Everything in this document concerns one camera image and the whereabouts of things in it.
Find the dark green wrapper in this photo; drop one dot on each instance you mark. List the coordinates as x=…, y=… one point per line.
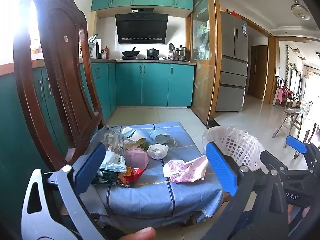
x=105, y=178

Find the wood framed glass sliding door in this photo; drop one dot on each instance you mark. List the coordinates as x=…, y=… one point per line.
x=203, y=55

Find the white paper cup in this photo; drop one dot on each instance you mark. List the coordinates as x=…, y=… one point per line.
x=132, y=135

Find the light blue printed packet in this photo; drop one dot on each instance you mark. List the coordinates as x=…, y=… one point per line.
x=112, y=163

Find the black range hood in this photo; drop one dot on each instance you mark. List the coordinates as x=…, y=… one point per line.
x=141, y=28

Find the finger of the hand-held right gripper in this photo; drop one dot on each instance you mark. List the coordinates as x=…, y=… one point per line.
x=296, y=144
x=273, y=160

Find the pink cloth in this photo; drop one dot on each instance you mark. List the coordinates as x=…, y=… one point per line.
x=278, y=96

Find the brown wooden door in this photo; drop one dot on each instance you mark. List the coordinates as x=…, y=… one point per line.
x=257, y=72

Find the white plastic bag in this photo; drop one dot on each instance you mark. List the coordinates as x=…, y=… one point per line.
x=157, y=152

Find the black cooking pot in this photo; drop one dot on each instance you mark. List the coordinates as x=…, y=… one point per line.
x=152, y=52

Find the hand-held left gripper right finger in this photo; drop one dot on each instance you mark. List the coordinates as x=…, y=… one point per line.
x=221, y=167

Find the white knife rack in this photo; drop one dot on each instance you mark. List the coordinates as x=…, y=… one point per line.
x=93, y=45

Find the dark carved wooden chair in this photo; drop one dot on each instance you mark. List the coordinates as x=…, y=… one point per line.
x=62, y=80

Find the black wok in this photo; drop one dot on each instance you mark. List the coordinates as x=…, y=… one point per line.
x=130, y=53

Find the person's right hand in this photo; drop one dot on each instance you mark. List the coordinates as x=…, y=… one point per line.
x=290, y=213

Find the brown bottle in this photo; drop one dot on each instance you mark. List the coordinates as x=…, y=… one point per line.
x=106, y=53

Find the gas stove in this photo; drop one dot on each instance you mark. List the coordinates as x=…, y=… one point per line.
x=140, y=58

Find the person's left hand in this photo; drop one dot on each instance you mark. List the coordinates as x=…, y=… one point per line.
x=136, y=234

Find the steel stock pot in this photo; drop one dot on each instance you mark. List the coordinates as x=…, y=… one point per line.
x=183, y=53

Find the steel pot lid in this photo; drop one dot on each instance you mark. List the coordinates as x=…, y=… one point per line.
x=171, y=51

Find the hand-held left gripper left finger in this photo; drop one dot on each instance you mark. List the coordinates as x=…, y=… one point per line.
x=91, y=167

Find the red item on refrigerator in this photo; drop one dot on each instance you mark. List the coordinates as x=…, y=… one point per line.
x=232, y=13

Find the teal lower kitchen cabinets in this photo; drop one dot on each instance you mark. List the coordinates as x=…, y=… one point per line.
x=155, y=85

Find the silver refrigerator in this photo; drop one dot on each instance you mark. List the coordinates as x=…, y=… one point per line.
x=231, y=62

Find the pink white wrapper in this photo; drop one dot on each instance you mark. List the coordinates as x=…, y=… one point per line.
x=185, y=170

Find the pink plastic bag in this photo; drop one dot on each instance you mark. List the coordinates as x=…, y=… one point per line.
x=136, y=157

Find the green vegetable leaves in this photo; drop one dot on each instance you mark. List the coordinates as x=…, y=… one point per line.
x=145, y=146

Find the light wooden chair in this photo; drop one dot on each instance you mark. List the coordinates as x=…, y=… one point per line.
x=292, y=117

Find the clear plastic bag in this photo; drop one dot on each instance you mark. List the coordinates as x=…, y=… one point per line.
x=112, y=140

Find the blue checked cloth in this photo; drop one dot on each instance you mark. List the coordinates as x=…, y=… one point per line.
x=150, y=195

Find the white plastic mesh basket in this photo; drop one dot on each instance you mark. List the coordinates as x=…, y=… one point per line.
x=237, y=142

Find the red snack wrapper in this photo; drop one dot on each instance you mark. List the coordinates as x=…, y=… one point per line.
x=132, y=177

